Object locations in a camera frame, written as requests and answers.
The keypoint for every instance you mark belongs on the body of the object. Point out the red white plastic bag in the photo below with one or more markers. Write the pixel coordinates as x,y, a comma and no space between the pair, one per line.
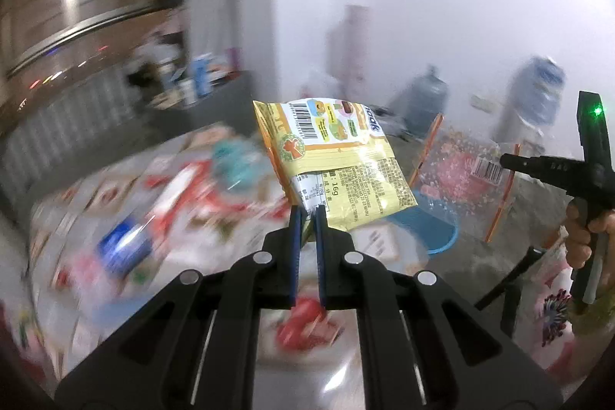
178,191

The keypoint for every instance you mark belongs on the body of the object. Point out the teal plastic bag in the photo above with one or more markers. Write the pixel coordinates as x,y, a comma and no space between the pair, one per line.
238,165

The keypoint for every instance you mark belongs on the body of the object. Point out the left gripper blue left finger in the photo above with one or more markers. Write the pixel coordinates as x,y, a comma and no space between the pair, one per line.
294,240

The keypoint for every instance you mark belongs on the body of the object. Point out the pink patterned roll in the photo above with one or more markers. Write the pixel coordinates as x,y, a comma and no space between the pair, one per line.
347,51

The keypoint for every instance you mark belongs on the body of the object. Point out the large water jug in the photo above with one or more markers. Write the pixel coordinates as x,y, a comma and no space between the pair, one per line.
421,102

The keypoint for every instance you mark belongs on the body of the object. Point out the right hand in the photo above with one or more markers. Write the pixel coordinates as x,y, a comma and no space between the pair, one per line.
579,236

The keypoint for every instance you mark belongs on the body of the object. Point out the blue snack packet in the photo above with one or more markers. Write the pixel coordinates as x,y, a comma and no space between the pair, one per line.
125,247

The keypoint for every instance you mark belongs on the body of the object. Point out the dark grey cabinet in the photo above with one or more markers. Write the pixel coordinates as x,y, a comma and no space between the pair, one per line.
229,103

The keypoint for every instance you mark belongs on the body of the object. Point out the water dispenser with jug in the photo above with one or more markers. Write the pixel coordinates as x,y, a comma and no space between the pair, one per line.
532,103

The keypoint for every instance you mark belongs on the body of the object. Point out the blue plastic trash bin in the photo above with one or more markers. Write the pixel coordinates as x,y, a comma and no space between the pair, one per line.
432,221

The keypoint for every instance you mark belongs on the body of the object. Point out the blue bottle on cabinet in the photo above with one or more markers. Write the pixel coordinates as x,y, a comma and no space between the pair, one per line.
199,72

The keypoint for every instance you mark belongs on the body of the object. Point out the metal balcony railing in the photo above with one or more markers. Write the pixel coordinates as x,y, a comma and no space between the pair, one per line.
79,116

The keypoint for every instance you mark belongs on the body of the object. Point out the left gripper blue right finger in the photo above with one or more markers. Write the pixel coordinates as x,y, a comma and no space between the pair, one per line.
320,231

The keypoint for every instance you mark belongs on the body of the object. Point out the yellow snack packet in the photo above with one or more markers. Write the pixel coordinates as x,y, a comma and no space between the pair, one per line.
334,154

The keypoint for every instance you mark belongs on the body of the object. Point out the clear pink snack bag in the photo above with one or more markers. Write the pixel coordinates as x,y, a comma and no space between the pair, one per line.
461,174

